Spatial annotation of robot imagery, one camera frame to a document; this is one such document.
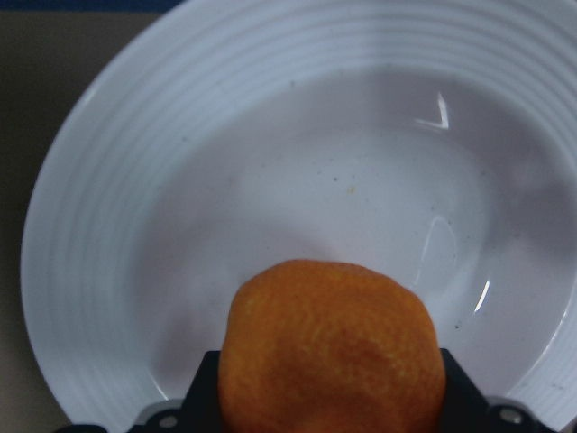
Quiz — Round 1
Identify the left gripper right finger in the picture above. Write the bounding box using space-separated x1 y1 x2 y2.
439 348 545 432

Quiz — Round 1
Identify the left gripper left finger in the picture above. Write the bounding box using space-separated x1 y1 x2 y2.
53 349 224 433

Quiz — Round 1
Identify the orange fruit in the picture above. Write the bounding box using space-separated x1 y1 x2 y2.
217 261 445 432

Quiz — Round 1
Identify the white round plate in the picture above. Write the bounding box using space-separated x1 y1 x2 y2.
21 1 576 432

